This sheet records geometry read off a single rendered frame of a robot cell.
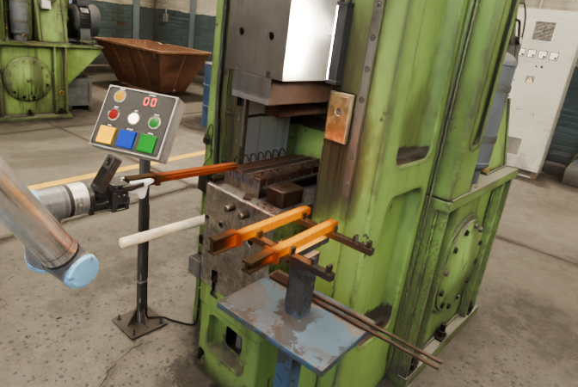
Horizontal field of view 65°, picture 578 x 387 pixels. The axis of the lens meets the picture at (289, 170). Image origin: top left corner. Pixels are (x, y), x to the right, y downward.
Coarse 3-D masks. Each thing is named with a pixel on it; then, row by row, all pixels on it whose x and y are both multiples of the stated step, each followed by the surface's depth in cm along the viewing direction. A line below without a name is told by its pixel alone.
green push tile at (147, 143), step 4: (144, 136) 188; (148, 136) 187; (152, 136) 187; (140, 140) 187; (144, 140) 187; (148, 140) 187; (152, 140) 186; (156, 140) 186; (140, 144) 187; (144, 144) 186; (148, 144) 186; (152, 144) 186; (140, 148) 186; (144, 148) 186; (148, 148) 186; (152, 148) 185; (144, 152) 187; (148, 152) 185; (152, 152) 186
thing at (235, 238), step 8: (296, 208) 146; (304, 208) 147; (280, 216) 138; (288, 216) 139; (296, 216) 142; (256, 224) 131; (264, 224) 131; (272, 224) 133; (280, 224) 137; (224, 232) 121; (232, 232) 122; (240, 232) 125; (248, 232) 125; (216, 240) 116; (224, 240) 120; (232, 240) 123; (240, 240) 122; (216, 248) 118; (224, 248) 121; (232, 248) 122
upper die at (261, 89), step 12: (240, 72) 166; (240, 84) 167; (252, 84) 163; (264, 84) 159; (276, 84) 159; (288, 84) 164; (300, 84) 168; (312, 84) 174; (324, 84) 179; (240, 96) 168; (252, 96) 164; (264, 96) 160; (276, 96) 161; (288, 96) 166; (300, 96) 171; (312, 96) 176; (324, 96) 182
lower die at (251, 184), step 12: (288, 156) 206; (300, 156) 205; (240, 168) 178; (252, 168) 177; (276, 168) 181; (288, 168) 185; (300, 168) 187; (228, 180) 180; (240, 180) 175; (252, 180) 171; (264, 180) 170; (276, 180) 175; (252, 192) 172
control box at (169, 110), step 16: (112, 96) 196; (128, 96) 195; (144, 96) 193; (160, 96) 192; (128, 112) 193; (144, 112) 191; (160, 112) 190; (176, 112) 191; (96, 128) 194; (128, 128) 191; (144, 128) 189; (160, 128) 188; (176, 128) 194; (96, 144) 192; (112, 144) 190; (160, 144) 186; (160, 160) 187
